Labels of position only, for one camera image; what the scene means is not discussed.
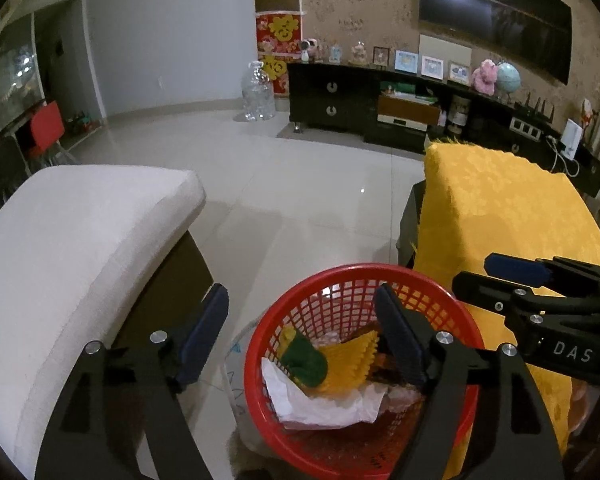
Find clear plastic bag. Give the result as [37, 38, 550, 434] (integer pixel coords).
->
[379, 385, 424, 414]

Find red plastic mesh basket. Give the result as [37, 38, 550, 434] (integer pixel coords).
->
[244, 263, 483, 479]

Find yellow floral tablecloth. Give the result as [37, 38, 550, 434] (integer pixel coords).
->
[414, 142, 600, 479]

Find white router box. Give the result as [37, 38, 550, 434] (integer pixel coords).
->
[560, 119, 583, 160]

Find red chair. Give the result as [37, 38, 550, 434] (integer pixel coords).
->
[29, 101, 69, 159]

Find pink plush toy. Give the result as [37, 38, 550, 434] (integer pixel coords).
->
[471, 58, 498, 96]

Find red festive wall poster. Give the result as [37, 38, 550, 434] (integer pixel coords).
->
[256, 11, 302, 96]

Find black wifi router antennas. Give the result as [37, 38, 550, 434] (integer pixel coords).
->
[514, 93, 555, 125]

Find light blue globe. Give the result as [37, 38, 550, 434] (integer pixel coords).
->
[496, 62, 521, 93]

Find wall mounted black television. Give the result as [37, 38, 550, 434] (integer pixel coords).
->
[419, 0, 572, 84]

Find white paper sheet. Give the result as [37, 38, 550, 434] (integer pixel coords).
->
[261, 358, 388, 430]

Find green yellow wrapper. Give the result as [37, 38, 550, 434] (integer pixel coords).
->
[276, 325, 328, 388]

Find white cushioned bench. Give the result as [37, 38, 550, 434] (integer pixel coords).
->
[0, 165, 206, 478]

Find large clear water jug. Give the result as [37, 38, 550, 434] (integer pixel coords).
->
[242, 61, 276, 122]

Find black tv cabinet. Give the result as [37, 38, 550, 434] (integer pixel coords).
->
[287, 63, 600, 196]

